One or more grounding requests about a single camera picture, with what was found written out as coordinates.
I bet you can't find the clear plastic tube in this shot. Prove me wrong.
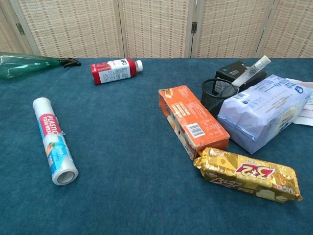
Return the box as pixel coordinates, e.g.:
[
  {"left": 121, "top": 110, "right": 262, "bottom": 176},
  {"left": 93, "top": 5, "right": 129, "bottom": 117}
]
[{"left": 231, "top": 55, "right": 271, "bottom": 88}]

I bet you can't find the blue felt table cover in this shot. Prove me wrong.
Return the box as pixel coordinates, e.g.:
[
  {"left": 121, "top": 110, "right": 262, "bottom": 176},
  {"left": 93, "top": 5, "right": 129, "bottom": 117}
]
[{"left": 0, "top": 57, "right": 313, "bottom": 235}]

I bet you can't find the orange cardboard snack box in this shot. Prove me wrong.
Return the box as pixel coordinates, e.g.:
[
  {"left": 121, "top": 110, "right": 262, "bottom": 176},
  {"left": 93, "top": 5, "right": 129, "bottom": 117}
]
[{"left": 158, "top": 85, "right": 231, "bottom": 162}]

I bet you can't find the black mesh pen cup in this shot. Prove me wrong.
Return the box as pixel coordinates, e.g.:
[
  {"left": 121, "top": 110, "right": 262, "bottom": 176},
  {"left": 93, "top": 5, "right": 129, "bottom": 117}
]
[{"left": 201, "top": 78, "right": 239, "bottom": 118}]

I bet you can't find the red juice bottle white cap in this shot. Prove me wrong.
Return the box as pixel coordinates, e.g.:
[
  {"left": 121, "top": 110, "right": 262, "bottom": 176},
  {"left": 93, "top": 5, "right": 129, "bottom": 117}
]
[{"left": 89, "top": 58, "right": 144, "bottom": 86}]

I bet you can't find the black product box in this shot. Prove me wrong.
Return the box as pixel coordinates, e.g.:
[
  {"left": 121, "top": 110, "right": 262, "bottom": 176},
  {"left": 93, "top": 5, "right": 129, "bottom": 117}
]
[{"left": 215, "top": 61, "right": 268, "bottom": 93}]

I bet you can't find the pale blue tissue pack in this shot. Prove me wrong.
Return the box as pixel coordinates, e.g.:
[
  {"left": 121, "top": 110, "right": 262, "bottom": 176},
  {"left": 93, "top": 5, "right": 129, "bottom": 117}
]
[{"left": 217, "top": 74, "right": 313, "bottom": 155}]

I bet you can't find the gold biscuit pack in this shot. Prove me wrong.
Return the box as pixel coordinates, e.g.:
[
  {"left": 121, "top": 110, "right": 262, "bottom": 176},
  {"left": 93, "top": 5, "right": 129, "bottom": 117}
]
[{"left": 193, "top": 146, "right": 303, "bottom": 202}]

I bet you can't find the plastic food wrap roll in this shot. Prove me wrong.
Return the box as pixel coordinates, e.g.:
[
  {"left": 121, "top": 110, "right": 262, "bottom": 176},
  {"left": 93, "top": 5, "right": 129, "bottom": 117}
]
[{"left": 32, "top": 97, "right": 79, "bottom": 186}]

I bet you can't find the woven folding screen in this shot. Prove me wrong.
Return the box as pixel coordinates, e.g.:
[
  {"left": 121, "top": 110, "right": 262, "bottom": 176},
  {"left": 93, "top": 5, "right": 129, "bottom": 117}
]
[{"left": 0, "top": 0, "right": 313, "bottom": 59}]

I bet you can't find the green plastic spray bottle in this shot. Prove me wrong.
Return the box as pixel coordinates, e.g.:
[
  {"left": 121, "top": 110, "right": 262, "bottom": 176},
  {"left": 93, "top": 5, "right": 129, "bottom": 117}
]
[{"left": 0, "top": 51, "right": 82, "bottom": 80}]

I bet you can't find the white printed sachet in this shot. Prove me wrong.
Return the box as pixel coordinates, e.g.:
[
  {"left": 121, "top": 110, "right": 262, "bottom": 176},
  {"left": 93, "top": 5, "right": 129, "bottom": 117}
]
[{"left": 285, "top": 78, "right": 313, "bottom": 127}]

